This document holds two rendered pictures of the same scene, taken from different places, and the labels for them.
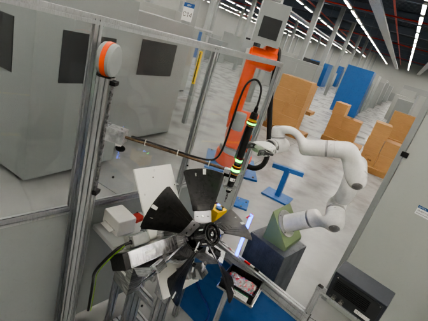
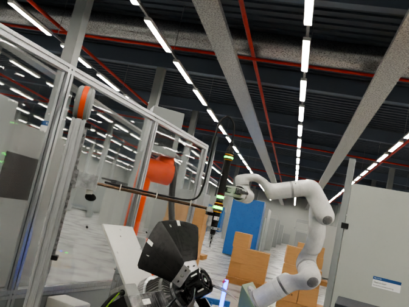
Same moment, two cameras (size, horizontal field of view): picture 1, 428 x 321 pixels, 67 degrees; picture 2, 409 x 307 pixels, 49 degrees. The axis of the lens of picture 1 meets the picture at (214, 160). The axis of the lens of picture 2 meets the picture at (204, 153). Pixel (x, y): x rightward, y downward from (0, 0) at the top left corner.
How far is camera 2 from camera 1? 0.98 m
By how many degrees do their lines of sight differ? 31
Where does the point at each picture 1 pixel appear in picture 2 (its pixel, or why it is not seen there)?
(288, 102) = not seen: hidden behind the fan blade
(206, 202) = (188, 251)
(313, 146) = (279, 187)
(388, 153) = not seen: hidden behind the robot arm
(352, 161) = (318, 196)
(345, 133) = (253, 270)
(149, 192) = (121, 250)
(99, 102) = (72, 144)
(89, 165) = (53, 219)
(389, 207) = (346, 287)
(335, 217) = (311, 269)
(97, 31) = (68, 79)
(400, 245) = not seen: outside the picture
